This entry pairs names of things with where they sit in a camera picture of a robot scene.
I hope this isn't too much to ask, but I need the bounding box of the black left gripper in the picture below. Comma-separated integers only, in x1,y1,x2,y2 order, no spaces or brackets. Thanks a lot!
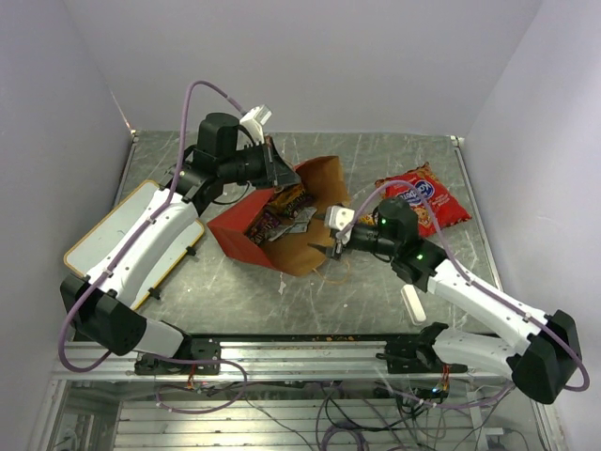
221,136,302,191

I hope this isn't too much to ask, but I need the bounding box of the red brown paper bag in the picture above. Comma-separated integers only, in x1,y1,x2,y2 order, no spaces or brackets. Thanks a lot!
207,156,349,276

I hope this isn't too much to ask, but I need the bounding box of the yellow candy packet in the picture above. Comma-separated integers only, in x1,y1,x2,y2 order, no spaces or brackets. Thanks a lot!
358,213,378,226

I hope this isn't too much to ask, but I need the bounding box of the red cookie snack bag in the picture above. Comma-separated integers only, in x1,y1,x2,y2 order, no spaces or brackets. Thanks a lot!
375,163,471,238

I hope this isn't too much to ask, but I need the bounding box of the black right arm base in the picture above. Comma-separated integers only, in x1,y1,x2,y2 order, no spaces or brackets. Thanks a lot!
376,322,449,374

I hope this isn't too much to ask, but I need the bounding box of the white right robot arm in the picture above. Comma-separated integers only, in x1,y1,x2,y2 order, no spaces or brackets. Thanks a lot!
317,198,582,404

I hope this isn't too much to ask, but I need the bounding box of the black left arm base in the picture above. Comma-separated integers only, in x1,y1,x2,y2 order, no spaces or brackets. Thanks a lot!
134,334,222,376

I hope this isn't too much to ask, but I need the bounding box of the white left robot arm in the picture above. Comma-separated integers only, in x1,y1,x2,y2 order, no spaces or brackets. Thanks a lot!
60,105,301,373

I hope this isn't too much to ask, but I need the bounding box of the silver foil snack packet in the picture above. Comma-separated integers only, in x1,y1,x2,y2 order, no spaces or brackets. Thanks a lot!
267,207,317,241

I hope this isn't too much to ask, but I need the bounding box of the purple brown candy packet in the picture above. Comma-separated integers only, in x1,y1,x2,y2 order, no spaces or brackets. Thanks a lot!
245,210,282,245

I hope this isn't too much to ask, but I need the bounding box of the white eraser block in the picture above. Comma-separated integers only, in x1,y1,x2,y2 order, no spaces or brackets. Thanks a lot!
401,284,427,325

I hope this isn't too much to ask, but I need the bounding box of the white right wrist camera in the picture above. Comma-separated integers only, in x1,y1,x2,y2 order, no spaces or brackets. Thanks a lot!
323,205,355,232

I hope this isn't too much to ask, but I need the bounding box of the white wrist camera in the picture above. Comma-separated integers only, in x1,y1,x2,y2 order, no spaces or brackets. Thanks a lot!
239,104,272,144
323,205,355,232

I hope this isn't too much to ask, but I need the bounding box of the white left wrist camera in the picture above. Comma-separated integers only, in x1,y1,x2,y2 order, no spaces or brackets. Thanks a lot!
239,104,272,144

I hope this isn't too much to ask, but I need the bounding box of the aluminium frame rail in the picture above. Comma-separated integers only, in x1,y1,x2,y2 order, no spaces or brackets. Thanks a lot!
51,337,546,381

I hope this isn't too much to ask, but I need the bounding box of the small whiteboard yellow frame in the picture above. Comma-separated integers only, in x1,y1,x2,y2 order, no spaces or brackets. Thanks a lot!
64,179,205,310

